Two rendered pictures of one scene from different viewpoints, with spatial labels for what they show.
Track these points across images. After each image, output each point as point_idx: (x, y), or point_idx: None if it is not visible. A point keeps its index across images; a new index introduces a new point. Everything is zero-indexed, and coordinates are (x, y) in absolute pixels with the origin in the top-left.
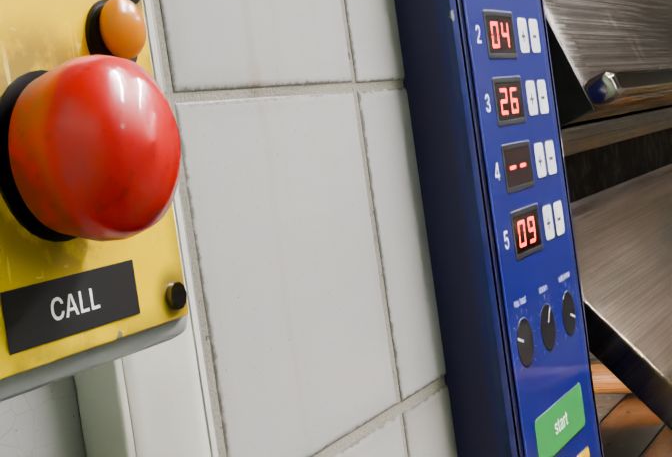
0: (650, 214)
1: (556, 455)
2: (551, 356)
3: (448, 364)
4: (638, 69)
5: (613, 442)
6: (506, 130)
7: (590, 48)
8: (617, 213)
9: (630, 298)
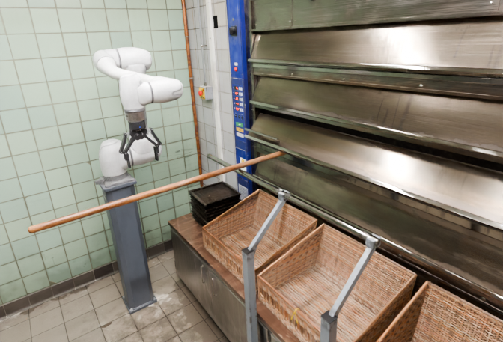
0: (288, 126)
1: (238, 126)
2: (239, 119)
3: None
4: (271, 102)
5: None
6: (236, 100)
7: (260, 97)
8: (281, 121)
9: (260, 126)
